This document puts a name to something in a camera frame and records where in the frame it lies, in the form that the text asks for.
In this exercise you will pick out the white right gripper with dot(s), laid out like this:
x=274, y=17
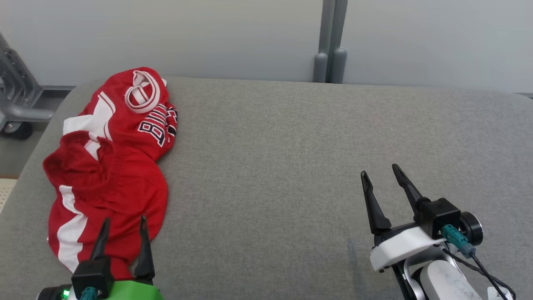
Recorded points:
x=399, y=248

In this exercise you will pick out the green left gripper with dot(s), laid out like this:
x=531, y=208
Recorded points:
x=137, y=291

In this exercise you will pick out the red shorts white stripe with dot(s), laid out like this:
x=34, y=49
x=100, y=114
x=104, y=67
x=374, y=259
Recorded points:
x=112, y=187

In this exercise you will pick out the red basketball jersey shirt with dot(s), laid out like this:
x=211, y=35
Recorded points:
x=120, y=125

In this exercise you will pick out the beige textured mat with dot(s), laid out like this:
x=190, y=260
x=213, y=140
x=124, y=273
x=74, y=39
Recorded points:
x=6, y=193

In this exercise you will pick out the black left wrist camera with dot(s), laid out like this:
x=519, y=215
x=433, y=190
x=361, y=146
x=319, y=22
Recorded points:
x=93, y=273

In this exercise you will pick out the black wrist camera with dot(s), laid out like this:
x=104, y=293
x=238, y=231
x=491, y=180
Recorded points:
x=439, y=214
x=93, y=273

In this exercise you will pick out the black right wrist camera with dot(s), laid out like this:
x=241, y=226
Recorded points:
x=439, y=214

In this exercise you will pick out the grey partition post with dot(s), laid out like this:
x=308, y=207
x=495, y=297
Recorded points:
x=330, y=41

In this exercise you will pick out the grey metal wheeled frame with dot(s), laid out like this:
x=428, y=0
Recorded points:
x=16, y=87

